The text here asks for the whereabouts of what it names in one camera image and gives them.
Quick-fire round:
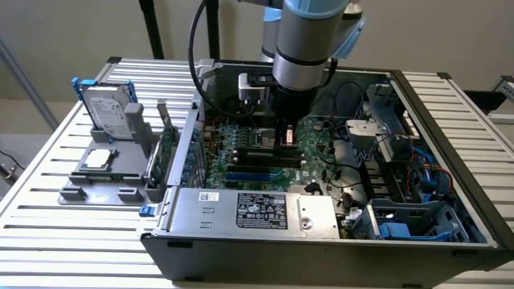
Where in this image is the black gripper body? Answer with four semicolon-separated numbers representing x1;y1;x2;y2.
269;84;317;125

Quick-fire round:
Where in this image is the green RAM stick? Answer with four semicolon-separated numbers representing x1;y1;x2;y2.
237;146;300;158

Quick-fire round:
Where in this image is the black RAM slot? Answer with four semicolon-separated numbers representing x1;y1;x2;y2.
226;164;272;175
232;159;305;170
234;155;304;166

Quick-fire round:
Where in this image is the blue expansion slot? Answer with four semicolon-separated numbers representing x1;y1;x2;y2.
224;171;271;182

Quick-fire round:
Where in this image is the CPU socket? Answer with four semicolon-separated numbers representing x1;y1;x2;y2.
248;125;281;149

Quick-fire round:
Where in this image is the green Dell motherboard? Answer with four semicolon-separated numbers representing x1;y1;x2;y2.
196;116;364;195

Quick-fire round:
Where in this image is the black open PC case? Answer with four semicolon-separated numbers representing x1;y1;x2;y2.
136;57;514;282

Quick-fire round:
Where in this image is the metal disk bay cage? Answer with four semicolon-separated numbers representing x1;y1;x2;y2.
343;83;420;162

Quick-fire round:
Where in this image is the silver power supply unit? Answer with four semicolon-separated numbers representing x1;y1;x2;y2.
160;187;345;240

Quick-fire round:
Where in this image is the green graphics card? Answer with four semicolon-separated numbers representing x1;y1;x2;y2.
144;99;180;191

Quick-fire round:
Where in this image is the blue plastic drive tray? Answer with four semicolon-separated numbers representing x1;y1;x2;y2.
365;197;471;242

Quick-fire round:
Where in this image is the black stand pole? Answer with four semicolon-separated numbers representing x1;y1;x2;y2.
137;0;166;60

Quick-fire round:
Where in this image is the silver hard disk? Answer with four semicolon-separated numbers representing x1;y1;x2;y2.
82;86;133;140

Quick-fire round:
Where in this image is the grey parts rack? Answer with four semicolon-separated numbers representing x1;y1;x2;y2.
57;102;169;207

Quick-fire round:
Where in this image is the silver CPU chip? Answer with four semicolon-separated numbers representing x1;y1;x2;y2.
82;149;112;168

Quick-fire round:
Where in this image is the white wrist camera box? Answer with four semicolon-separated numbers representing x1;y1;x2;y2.
236;72;277;106

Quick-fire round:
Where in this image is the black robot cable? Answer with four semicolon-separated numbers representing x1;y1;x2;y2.
186;0;237;119

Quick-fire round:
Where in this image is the blue wire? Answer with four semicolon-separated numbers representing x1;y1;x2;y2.
404;143;439;202

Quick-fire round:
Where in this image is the red wire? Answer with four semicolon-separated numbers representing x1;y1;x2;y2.
425;164;453;197

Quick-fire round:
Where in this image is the blue disk carrier bracket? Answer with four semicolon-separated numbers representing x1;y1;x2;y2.
69;76;140;121

